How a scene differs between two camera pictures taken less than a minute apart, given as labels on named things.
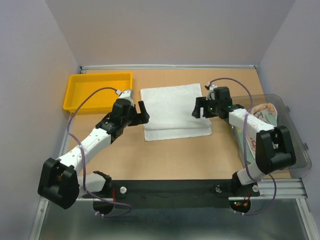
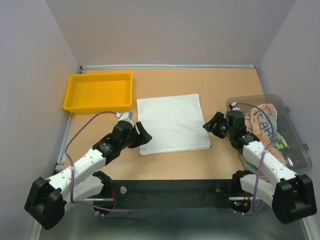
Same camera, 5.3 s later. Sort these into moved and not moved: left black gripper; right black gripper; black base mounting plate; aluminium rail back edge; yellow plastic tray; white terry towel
Moved: white terry towel; right black gripper; left black gripper
Not moved: yellow plastic tray; black base mounting plate; aluminium rail back edge
